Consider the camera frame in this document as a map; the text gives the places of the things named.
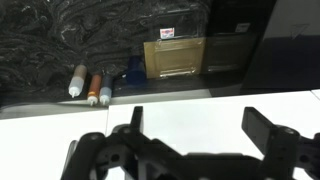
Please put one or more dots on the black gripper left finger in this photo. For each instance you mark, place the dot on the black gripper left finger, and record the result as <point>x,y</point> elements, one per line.
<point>90,156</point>

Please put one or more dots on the red brown squeeze bottle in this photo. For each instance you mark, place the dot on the red brown squeeze bottle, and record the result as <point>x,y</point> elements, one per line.
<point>95,86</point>

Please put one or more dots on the clear white squeeze bottle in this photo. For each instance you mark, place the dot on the clear white squeeze bottle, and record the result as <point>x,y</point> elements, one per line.
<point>78,81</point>

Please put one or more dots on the dark blue squeeze bottle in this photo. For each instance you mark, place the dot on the dark blue squeeze bottle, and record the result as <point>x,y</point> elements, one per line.
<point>106,88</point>

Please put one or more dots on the small white label card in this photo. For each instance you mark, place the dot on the small white label card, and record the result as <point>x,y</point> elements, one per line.
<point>167,33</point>

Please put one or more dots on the dark blue cup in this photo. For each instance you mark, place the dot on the dark blue cup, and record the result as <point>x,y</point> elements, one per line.
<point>136,71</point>

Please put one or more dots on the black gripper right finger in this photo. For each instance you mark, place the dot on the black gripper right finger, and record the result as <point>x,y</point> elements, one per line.
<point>286,150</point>

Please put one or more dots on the white cabinet door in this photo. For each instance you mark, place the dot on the white cabinet door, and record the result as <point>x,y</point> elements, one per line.
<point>200,126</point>

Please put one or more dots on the flat brown cardboard box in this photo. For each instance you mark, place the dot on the flat brown cardboard box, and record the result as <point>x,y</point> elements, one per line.
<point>173,60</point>

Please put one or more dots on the black steel microwave oven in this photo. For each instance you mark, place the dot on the black steel microwave oven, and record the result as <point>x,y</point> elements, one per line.
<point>226,20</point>

